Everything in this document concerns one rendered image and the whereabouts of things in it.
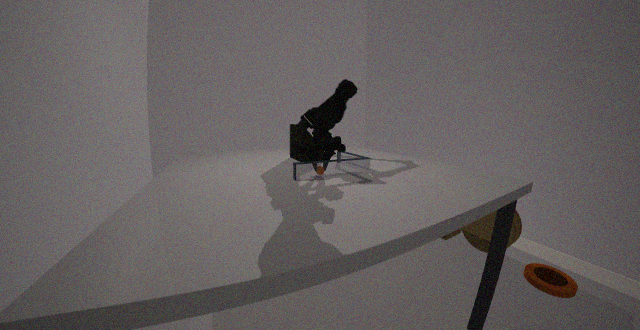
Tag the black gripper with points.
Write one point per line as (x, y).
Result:
(311, 150)

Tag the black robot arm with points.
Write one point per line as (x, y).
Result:
(329, 113)

